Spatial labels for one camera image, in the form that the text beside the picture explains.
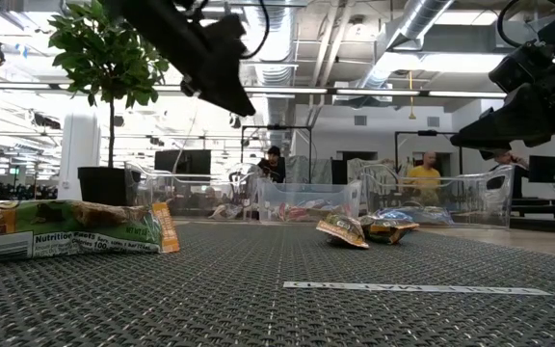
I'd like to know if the blue wrapper granola bar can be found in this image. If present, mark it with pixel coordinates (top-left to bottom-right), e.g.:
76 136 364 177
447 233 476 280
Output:
373 205 455 227

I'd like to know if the dark grey woven placemat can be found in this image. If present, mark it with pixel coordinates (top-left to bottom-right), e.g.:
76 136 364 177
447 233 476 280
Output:
0 222 555 347

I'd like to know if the red and green granola bar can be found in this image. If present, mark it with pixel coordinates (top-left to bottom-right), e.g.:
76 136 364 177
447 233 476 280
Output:
277 201 336 223

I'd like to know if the green plant in black pot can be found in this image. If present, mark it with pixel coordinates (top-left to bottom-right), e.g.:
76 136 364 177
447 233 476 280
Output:
47 0 172 207

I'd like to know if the long ceiling light strip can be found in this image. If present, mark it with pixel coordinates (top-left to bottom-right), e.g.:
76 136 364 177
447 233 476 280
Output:
0 80 508 99

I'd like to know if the large clear plastic bin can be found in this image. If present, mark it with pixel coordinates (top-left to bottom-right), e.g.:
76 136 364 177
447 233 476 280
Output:
359 163 515 229
123 161 260 224

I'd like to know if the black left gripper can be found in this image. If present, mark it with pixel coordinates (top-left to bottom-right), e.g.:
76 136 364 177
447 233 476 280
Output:
180 13 258 118

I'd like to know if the black metal rig frame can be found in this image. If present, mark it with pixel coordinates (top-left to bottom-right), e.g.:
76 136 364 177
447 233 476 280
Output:
240 123 314 184
394 128 464 175

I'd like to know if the white label strip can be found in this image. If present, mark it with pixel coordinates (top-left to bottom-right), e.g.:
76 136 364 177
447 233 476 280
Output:
282 280 553 297

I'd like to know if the small clear plastic bin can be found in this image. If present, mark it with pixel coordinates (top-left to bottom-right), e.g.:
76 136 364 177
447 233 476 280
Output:
256 178 363 225

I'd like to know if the silver ventilation duct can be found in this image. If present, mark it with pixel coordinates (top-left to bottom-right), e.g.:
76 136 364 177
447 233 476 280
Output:
251 4 301 146
354 0 455 93

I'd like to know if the black bench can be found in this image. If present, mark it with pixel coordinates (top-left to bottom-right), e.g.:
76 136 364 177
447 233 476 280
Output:
511 196 555 222

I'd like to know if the green snack bar packet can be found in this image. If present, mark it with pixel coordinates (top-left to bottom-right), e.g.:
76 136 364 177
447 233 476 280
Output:
0 199 181 265

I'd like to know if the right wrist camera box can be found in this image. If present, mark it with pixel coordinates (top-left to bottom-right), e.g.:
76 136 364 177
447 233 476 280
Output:
488 40 555 95

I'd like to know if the person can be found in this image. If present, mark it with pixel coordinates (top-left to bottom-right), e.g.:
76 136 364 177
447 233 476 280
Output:
405 151 445 207
491 149 532 194
256 146 287 184

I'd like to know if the black monitor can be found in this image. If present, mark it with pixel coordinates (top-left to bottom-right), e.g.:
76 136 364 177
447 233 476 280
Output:
154 148 213 183
528 154 555 184

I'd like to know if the yellow hanging cord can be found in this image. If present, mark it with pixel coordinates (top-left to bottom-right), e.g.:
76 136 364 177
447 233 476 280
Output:
406 70 417 121

